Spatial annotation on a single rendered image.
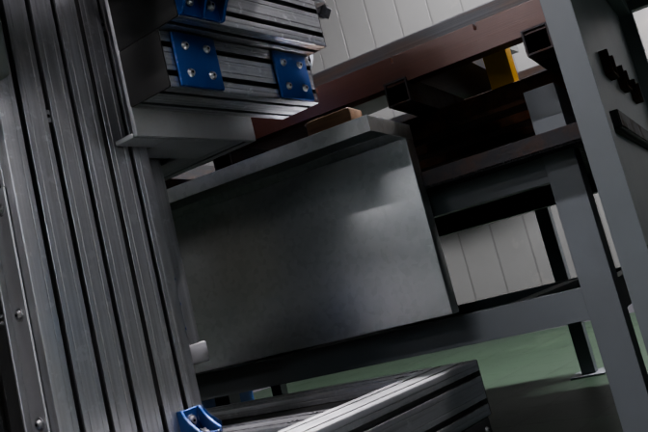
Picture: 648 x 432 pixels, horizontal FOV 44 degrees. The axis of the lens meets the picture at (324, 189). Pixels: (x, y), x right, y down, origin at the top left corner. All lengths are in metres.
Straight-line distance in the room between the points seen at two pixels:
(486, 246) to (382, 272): 2.97
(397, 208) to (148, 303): 0.56
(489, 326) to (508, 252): 2.87
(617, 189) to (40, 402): 0.81
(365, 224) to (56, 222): 0.66
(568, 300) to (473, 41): 0.52
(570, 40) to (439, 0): 3.58
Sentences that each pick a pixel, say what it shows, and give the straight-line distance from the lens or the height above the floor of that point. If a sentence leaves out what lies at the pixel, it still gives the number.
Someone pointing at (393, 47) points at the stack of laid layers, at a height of 0.86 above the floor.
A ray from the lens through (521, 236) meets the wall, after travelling 4.44.
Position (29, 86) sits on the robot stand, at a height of 0.77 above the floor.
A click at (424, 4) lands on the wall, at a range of 4.78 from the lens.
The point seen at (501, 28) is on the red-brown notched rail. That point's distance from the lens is 1.57.
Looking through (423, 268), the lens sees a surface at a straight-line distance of 1.54.
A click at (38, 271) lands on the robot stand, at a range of 1.12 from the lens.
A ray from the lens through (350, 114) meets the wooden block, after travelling 1.53.
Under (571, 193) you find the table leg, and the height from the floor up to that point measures 0.46.
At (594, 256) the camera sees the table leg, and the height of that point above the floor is 0.34.
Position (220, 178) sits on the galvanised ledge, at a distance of 1.57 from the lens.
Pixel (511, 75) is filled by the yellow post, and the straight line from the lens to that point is 1.72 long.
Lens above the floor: 0.36
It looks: 9 degrees up
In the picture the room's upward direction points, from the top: 14 degrees counter-clockwise
